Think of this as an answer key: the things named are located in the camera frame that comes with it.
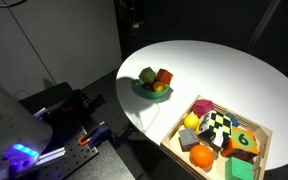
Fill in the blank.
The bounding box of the black yellow checkered cube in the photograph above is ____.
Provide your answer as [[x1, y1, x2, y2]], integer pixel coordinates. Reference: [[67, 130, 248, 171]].
[[197, 110, 233, 149]]

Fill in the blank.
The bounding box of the white robot base blue light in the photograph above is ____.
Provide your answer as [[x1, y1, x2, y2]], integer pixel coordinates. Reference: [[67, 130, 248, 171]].
[[0, 74, 54, 180]]

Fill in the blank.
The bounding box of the dark red toy fruit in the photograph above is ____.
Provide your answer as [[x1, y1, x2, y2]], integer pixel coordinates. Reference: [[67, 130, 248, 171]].
[[141, 82, 154, 92]]

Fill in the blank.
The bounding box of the small yellow toy fruit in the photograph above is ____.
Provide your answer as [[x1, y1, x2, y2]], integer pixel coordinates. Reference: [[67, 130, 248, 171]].
[[152, 81, 167, 93]]

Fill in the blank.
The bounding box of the light green toy cube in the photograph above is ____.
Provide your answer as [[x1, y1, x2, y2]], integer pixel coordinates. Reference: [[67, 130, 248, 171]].
[[138, 66, 157, 84]]

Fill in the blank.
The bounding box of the orange red toy cube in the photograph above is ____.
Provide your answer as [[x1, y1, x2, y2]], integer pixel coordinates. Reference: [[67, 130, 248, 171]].
[[154, 68, 175, 85]]

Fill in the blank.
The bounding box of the yellow toy lemon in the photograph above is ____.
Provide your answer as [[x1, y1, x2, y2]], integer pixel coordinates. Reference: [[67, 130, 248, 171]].
[[183, 113, 201, 130]]

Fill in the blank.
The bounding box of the magenta toy cube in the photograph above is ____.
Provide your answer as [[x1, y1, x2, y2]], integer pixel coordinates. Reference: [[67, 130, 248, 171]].
[[192, 99, 215, 118]]

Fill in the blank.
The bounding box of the wooden box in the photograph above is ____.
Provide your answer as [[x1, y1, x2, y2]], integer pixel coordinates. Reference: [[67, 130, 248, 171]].
[[159, 94, 274, 180]]

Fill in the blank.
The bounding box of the grey toy cube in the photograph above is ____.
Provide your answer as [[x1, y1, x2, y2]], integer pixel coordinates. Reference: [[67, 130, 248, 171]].
[[178, 127, 200, 150]]

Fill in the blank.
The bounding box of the orange toy fruit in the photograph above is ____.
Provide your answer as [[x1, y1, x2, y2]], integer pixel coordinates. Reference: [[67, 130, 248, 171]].
[[189, 144, 215, 169]]

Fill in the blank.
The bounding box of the blue toy cube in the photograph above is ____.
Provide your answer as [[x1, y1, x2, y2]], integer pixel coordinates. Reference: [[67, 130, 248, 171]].
[[225, 113, 242, 128]]

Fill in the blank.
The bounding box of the large green toy cube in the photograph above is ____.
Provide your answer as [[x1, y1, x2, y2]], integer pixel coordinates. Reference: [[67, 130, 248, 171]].
[[224, 156, 255, 180]]

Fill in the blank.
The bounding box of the green plastic bowl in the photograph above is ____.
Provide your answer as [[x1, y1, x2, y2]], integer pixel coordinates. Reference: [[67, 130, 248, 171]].
[[137, 78, 171, 100]]

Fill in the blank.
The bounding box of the purple clamp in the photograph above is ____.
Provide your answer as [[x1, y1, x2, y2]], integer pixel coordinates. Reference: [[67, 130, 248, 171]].
[[87, 121, 112, 144]]

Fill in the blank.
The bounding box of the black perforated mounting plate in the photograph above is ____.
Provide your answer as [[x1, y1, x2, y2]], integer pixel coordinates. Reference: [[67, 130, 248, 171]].
[[33, 123, 100, 180]]

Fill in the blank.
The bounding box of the orange cube with number six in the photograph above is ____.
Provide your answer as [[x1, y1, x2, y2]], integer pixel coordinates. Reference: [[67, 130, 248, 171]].
[[221, 126, 260, 162]]

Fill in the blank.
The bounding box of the aluminium rail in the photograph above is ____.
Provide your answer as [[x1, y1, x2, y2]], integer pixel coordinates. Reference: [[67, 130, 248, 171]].
[[36, 146, 68, 167]]

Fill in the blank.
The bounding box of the long black hanging cable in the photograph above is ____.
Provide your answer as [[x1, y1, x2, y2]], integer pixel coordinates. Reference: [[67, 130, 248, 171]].
[[0, 0, 28, 9]]

